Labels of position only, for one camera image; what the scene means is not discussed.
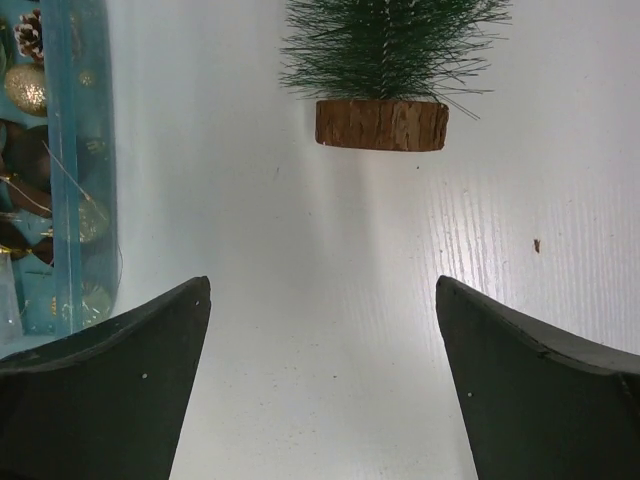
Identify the gold glitter bauble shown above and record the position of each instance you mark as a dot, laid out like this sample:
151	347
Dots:
25	86

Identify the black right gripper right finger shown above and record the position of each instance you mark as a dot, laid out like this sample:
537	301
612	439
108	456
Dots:
538	402

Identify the snowy pine cone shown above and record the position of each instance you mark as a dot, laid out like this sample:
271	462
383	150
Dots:
28	36

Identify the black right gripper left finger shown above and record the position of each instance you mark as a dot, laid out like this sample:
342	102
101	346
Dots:
107	402

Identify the teal plastic tray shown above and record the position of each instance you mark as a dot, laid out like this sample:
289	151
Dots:
60	265

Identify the small green christmas tree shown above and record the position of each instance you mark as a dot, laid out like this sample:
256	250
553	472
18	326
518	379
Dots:
383	74

